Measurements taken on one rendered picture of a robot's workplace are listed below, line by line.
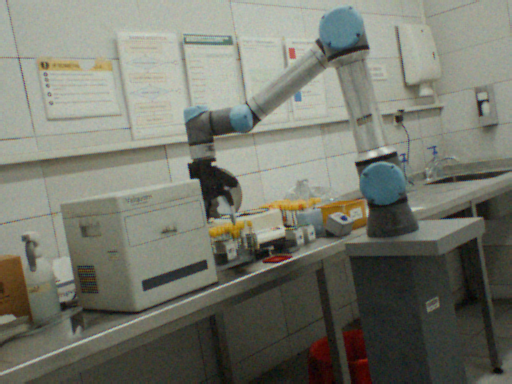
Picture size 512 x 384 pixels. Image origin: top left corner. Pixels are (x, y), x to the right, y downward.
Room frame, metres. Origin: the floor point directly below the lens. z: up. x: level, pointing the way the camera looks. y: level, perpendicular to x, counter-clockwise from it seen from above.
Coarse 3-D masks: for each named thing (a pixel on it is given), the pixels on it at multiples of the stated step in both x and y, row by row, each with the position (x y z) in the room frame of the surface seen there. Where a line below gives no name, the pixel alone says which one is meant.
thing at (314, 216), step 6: (312, 210) 2.21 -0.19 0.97; (318, 210) 2.21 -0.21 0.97; (300, 216) 2.17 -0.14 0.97; (306, 216) 2.16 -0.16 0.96; (312, 216) 2.18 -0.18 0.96; (318, 216) 2.21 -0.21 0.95; (300, 222) 2.17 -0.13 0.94; (306, 222) 2.15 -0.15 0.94; (312, 222) 2.18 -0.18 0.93; (318, 222) 2.20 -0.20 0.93; (318, 228) 2.20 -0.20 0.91; (324, 228) 2.23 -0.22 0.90; (318, 234) 2.19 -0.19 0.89; (324, 234) 2.20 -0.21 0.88
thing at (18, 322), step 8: (0, 320) 1.53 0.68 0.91; (8, 320) 1.52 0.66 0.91; (16, 320) 1.48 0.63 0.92; (24, 320) 1.49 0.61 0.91; (0, 328) 1.45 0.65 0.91; (8, 328) 1.46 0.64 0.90; (16, 328) 1.48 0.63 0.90; (24, 328) 1.48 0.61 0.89; (0, 336) 1.44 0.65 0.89; (8, 336) 1.46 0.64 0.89
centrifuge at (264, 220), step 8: (264, 208) 2.39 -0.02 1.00; (224, 216) 2.38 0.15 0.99; (240, 216) 2.24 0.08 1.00; (248, 216) 2.23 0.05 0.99; (256, 216) 2.23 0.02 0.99; (264, 216) 2.25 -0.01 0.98; (272, 216) 2.27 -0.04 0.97; (280, 216) 2.31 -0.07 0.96; (216, 224) 2.29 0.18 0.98; (256, 224) 2.23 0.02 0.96; (264, 224) 2.25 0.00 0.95; (272, 224) 2.27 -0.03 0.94; (280, 224) 2.30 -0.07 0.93; (248, 232) 2.20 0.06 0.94; (256, 232) 2.21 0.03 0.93; (264, 232) 2.22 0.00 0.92; (272, 232) 2.23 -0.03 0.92; (280, 232) 2.23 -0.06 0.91; (264, 240) 2.18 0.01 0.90; (272, 240) 2.20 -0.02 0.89
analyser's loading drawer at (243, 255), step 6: (240, 252) 1.84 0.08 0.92; (246, 252) 1.82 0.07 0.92; (252, 252) 1.81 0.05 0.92; (216, 258) 1.77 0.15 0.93; (222, 258) 1.75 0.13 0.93; (234, 258) 1.76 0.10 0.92; (240, 258) 1.78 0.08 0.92; (246, 258) 1.79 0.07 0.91; (252, 258) 1.81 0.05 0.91; (216, 264) 1.76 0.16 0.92; (222, 264) 1.74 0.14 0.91; (228, 264) 1.73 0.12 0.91; (234, 264) 1.75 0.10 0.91; (216, 270) 1.70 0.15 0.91
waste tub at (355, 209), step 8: (352, 200) 2.33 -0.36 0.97; (360, 200) 2.27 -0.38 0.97; (328, 208) 2.26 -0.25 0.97; (336, 208) 2.23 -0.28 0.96; (344, 208) 2.21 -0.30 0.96; (352, 208) 2.24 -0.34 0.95; (360, 208) 2.27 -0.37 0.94; (352, 216) 2.23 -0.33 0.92; (360, 216) 2.26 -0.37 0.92; (360, 224) 2.26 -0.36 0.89
